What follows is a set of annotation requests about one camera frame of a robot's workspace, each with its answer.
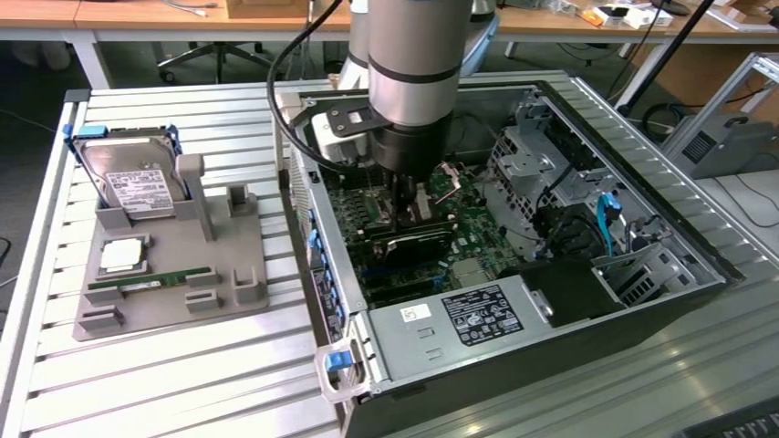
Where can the long black expansion slot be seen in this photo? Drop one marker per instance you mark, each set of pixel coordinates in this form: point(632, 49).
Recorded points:
point(401, 286)
point(404, 297)

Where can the green RAM stick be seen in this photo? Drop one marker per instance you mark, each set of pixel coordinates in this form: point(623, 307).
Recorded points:
point(152, 279)

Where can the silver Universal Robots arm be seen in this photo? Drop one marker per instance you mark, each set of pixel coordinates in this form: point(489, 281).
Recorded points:
point(413, 68)

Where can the grey parts rack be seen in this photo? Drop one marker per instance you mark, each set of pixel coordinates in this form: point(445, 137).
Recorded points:
point(176, 255)

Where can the CPU socket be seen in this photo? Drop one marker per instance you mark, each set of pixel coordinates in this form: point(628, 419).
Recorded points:
point(380, 205)

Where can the black RAM stick with label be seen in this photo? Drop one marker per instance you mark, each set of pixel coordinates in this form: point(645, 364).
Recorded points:
point(443, 224)

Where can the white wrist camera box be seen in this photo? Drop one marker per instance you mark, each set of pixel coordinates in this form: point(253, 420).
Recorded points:
point(337, 146)

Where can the silver CPU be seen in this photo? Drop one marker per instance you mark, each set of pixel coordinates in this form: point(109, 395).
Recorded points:
point(121, 255)

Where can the hard disk in blue carrier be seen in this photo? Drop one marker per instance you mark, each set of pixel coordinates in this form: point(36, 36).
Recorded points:
point(133, 182)

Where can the white box with orange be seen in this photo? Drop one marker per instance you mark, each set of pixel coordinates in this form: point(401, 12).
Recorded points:
point(639, 16)

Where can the black office chair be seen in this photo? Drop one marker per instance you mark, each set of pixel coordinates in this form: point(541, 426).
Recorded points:
point(219, 55)

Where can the aluminium profile frame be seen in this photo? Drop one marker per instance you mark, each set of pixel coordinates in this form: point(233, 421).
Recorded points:
point(739, 77)

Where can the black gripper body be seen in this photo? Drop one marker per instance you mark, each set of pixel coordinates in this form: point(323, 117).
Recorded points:
point(413, 146)

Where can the metal disk bay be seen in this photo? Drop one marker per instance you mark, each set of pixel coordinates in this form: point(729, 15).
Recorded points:
point(639, 274)

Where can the black tripod pole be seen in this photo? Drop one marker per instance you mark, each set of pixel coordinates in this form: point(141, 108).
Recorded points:
point(669, 45)

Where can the perforated metal drive cage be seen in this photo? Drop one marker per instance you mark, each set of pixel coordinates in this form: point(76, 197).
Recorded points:
point(529, 164)

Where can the silver chipset heatsink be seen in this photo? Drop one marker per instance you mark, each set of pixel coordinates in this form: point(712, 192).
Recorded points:
point(469, 272)

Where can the green motherboard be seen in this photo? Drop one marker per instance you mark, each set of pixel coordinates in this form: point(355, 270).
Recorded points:
point(475, 214)

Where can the graphics card with metal bracket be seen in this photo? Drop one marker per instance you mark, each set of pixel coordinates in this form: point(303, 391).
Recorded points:
point(420, 251)

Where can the metal socket cover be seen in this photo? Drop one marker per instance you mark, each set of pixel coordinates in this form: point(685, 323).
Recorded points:
point(455, 175)

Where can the black keyboard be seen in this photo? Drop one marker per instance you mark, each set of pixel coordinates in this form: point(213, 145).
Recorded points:
point(736, 426)

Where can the grey computer tower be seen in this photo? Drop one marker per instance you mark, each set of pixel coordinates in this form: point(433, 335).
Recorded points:
point(724, 141)

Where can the open black PC case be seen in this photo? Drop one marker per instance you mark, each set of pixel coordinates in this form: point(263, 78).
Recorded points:
point(487, 102)

